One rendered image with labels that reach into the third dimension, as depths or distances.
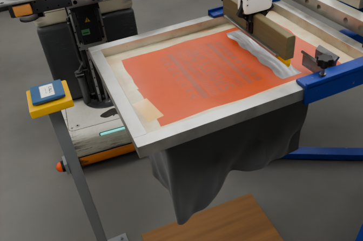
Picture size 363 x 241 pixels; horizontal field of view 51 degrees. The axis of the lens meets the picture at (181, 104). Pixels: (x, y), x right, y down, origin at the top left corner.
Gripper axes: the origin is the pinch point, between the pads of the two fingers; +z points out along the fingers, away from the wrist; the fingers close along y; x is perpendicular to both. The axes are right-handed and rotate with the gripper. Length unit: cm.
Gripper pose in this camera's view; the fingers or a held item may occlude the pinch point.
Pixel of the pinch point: (254, 25)
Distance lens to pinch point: 128.9
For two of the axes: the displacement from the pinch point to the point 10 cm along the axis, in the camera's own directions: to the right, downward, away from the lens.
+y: -9.2, 3.0, -2.7
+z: 0.8, 7.9, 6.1
